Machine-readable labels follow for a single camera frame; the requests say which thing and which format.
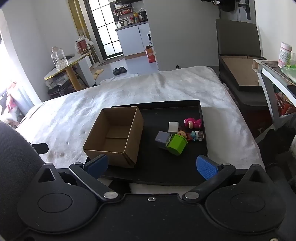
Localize black door handle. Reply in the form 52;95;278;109
238;0;251;20

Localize pink lid jar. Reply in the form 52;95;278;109
277;42;292;69

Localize pink toy figure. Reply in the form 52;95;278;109
184;118;203;129

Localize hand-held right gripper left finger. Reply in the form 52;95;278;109
32;154;121;202

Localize brown cardboard box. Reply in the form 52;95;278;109
83;106;144;168

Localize orange carton box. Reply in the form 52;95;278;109
145;45;156;63

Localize white side table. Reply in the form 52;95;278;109
253;59;296;130

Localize black glass panel door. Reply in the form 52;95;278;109
84;0;124;58

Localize brown wooden board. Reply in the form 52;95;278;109
219;56;263;92

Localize blue figure with beer mug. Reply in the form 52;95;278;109
186;130;204;142

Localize dark grey sofa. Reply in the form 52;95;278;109
216;19;275;109

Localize red canister in plastic bag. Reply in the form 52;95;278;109
75;37;93;55

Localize clear glass jar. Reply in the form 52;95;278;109
51;46;69;69

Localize black tray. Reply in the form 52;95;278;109
87;100;210;187

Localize green packet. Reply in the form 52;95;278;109
281;64;296;85

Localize yellow curtain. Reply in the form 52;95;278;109
73;0;96;47

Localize white low cabinet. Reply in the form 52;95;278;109
76;59;96;87

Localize clothes pile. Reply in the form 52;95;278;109
0;81;18;121

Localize round gold table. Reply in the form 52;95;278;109
44;51;93;92

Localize white kitchen cabinet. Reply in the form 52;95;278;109
116;22;151;57

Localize grey toy cube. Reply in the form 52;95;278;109
154;131;171;149

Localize green block doll toy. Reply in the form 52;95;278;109
166;130;189;156

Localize kitchen spice shelf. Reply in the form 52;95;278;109
113;5;134;16

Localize dark rack with bags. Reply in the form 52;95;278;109
47;74;77;100

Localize tan slipper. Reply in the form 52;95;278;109
92;68;104;80

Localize red boxes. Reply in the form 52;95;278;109
275;91;296;116

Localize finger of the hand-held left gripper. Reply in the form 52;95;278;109
30;143;49;154

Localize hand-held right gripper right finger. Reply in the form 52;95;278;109
182;156;267;205

